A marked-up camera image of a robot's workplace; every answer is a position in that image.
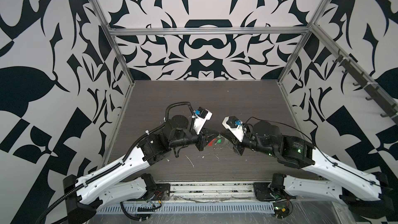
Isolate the black wall hook rack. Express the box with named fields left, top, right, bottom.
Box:
left=332, top=49, right=398, bottom=125

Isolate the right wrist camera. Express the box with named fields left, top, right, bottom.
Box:
left=222, top=116, right=245, bottom=143

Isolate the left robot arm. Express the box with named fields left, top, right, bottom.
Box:
left=60, top=113, right=219, bottom=224

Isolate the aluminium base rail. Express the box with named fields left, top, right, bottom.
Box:
left=83, top=180, right=312, bottom=202

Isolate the white cable duct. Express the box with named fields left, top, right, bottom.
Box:
left=96, top=201, right=276, bottom=215

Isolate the small electronics board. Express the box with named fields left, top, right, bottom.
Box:
left=273, top=201, right=294, bottom=219

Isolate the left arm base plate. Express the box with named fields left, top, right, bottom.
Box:
left=150, top=183, right=171, bottom=201

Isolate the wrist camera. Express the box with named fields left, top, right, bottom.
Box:
left=222, top=116, right=245, bottom=143
left=193, top=107, right=212, bottom=135

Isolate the black corrugated cable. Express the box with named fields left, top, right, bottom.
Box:
left=119, top=201, right=162, bottom=222

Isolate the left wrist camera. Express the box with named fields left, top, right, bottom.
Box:
left=193, top=107, right=212, bottom=135

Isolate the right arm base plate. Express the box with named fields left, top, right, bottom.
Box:
left=253, top=182, right=288, bottom=202

